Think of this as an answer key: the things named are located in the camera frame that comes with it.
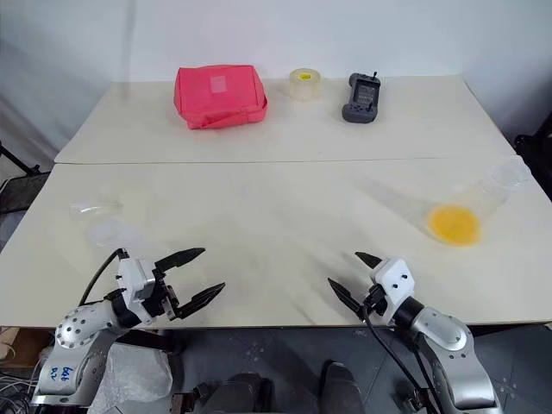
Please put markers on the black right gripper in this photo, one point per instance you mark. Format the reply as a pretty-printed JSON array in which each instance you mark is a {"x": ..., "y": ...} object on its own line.
[{"x": 375, "y": 301}]

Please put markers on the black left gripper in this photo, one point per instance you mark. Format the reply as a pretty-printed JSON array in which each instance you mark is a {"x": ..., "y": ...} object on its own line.
[{"x": 164, "y": 297}]

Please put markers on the flask with yellow liquid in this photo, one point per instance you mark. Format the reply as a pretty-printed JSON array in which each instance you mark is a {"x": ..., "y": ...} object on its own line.
[{"x": 457, "y": 222}]

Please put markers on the dark rounded shape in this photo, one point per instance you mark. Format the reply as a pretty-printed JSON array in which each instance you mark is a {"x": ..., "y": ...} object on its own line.
[
  {"x": 241, "y": 394},
  {"x": 343, "y": 388}
]

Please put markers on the crumpled clear plastic bag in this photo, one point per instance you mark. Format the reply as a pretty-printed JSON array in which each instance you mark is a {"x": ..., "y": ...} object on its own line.
[{"x": 133, "y": 375}]

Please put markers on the gray handheld controller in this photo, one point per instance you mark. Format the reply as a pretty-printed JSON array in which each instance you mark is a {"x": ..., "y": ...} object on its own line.
[{"x": 361, "y": 98}]

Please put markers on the pink fabric pouch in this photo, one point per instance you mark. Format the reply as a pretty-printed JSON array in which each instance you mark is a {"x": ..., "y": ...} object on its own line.
[{"x": 217, "y": 97}]

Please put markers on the brown cardboard box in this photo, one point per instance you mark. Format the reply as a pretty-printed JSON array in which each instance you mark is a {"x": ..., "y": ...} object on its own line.
[{"x": 17, "y": 345}]

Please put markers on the black stand with mesh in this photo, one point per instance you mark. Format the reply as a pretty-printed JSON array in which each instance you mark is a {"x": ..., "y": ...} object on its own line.
[{"x": 21, "y": 185}]

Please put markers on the clear tape roll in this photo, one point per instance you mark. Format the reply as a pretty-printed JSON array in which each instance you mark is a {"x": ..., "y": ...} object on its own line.
[{"x": 305, "y": 84}]

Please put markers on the black equipment base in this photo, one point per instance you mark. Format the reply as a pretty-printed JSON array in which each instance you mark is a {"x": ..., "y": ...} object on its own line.
[{"x": 535, "y": 151}]

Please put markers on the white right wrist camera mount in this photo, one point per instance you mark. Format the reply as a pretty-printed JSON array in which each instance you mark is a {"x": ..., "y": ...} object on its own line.
[{"x": 394, "y": 280}]

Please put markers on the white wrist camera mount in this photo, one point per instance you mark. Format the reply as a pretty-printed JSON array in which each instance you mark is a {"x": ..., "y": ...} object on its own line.
[
  {"x": 394, "y": 280},
  {"x": 131, "y": 274}
]

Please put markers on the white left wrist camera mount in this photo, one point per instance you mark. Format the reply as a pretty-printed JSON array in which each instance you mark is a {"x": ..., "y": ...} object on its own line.
[{"x": 131, "y": 274}]

